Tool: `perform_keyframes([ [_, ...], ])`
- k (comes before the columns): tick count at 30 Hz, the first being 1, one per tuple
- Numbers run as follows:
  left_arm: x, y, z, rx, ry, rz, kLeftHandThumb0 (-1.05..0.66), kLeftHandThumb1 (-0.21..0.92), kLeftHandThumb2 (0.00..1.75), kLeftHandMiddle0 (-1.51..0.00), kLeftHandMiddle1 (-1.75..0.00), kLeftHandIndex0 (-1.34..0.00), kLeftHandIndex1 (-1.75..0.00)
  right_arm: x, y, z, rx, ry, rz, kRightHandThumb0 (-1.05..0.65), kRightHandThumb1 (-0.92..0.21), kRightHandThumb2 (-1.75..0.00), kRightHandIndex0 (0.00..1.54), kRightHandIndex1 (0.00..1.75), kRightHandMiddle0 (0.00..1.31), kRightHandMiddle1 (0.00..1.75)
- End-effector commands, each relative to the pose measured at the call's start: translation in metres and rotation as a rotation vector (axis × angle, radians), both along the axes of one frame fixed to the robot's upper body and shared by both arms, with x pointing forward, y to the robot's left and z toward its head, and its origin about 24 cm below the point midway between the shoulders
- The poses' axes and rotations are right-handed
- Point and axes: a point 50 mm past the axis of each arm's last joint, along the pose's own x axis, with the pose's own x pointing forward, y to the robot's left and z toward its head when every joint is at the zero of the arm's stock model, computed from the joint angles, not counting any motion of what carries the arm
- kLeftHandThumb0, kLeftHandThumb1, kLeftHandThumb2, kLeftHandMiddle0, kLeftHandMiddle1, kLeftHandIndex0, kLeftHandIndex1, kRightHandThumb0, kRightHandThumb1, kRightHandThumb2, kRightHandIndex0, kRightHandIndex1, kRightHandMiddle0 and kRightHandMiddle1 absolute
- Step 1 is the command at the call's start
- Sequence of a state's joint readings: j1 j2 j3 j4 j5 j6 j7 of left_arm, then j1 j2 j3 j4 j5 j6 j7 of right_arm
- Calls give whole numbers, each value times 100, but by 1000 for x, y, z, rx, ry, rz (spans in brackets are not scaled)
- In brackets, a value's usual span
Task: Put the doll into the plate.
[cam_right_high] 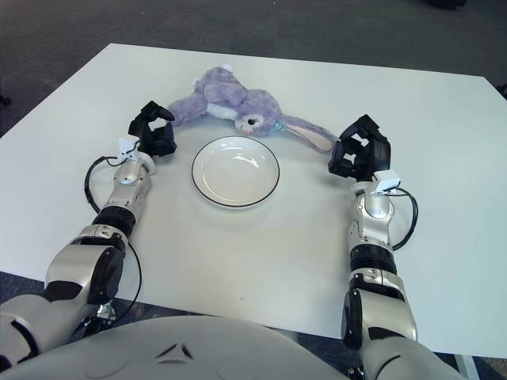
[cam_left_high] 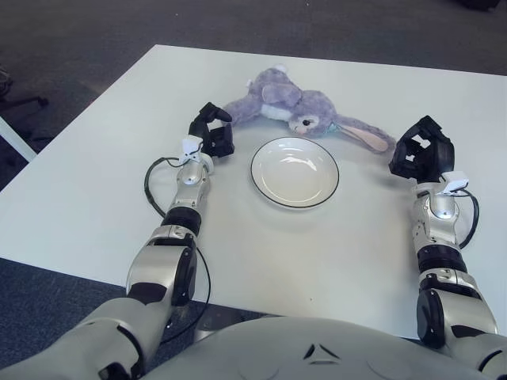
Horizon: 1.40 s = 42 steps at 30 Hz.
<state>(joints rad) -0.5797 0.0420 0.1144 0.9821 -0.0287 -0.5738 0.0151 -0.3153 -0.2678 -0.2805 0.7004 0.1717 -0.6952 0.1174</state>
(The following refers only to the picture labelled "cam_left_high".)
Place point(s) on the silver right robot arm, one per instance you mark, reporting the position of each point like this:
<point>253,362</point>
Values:
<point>455,293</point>

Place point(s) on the black office chair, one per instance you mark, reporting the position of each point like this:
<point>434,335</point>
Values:
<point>24,101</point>

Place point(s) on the grey robot torso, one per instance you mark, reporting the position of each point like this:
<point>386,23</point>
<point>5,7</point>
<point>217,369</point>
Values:
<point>317,356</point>

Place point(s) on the purple plush bunny doll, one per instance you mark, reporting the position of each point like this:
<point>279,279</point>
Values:
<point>313,107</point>

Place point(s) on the white plate with black rim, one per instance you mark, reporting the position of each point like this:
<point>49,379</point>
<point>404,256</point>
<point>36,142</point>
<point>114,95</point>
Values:
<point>295,178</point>

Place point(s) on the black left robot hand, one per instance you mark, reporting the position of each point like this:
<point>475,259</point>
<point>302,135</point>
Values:
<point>222,138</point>

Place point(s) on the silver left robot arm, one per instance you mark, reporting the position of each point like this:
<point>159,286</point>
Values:
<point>158,265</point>

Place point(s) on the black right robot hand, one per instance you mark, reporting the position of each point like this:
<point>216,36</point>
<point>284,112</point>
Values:
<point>435,158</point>

